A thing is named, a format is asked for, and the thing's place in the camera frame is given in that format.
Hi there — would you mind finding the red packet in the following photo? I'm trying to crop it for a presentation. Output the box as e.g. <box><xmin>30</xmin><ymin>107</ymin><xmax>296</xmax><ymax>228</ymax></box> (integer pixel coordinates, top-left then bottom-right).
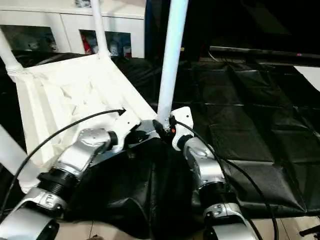
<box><xmin>81</xmin><ymin>34</ymin><xmax>90</xmax><ymax>55</ymax></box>

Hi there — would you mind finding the black plastic mat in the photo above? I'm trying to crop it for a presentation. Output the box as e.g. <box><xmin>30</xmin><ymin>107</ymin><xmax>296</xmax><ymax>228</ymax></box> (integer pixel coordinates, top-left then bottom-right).
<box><xmin>0</xmin><ymin>47</ymin><xmax>320</xmax><ymax>237</ymax></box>

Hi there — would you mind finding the white plastic table leg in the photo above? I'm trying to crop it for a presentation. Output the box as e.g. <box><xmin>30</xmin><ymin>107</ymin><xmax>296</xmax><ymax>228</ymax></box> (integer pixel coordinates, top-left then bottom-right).
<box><xmin>0</xmin><ymin>24</ymin><xmax>26</xmax><ymax>76</ymax></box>
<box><xmin>90</xmin><ymin>0</ymin><xmax>112</xmax><ymax>60</ymax></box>
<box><xmin>156</xmin><ymin>0</ymin><xmax>190</xmax><ymax>126</ymax></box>
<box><xmin>0</xmin><ymin>124</ymin><xmax>40</xmax><ymax>195</ymax></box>

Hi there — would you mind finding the white jar blue print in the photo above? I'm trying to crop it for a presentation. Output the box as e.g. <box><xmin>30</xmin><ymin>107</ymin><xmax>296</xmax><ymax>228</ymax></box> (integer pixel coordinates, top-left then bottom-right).
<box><xmin>109</xmin><ymin>41</ymin><xmax>120</xmax><ymax>57</ymax></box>

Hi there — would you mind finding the white plastic table top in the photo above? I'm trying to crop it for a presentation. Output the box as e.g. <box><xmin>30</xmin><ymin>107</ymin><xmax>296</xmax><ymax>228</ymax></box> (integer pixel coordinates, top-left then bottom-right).
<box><xmin>7</xmin><ymin>53</ymin><xmax>163</xmax><ymax>195</ymax></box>

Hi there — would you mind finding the white cabinet with glass doors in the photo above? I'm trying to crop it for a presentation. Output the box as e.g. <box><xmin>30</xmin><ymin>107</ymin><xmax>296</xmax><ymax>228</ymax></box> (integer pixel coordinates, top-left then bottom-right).
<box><xmin>0</xmin><ymin>0</ymin><xmax>146</xmax><ymax>58</ymax></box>

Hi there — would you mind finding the white flat board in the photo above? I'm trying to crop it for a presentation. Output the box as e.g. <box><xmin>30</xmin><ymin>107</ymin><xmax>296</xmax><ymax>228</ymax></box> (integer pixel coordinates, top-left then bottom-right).
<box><xmin>292</xmin><ymin>65</ymin><xmax>320</xmax><ymax>92</ymax></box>

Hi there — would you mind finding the long black bar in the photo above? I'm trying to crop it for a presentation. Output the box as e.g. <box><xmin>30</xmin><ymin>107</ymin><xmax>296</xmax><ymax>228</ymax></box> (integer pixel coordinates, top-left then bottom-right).
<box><xmin>209</xmin><ymin>46</ymin><xmax>320</xmax><ymax>63</ymax></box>

